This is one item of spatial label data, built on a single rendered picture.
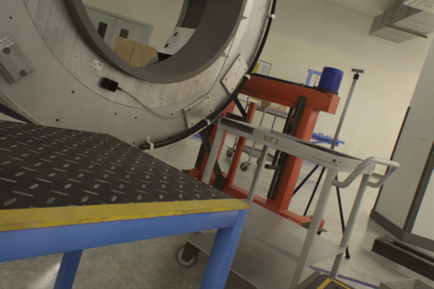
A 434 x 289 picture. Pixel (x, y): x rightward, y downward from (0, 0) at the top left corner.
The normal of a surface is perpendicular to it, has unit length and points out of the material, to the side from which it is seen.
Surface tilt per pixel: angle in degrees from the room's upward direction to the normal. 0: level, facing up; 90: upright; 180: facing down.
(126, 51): 90
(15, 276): 0
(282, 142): 90
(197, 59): 48
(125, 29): 90
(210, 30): 72
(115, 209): 0
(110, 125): 90
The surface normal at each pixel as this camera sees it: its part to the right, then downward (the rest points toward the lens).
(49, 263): 0.29, -0.95
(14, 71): 0.74, 0.27
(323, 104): -0.60, -0.13
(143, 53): 0.01, 0.07
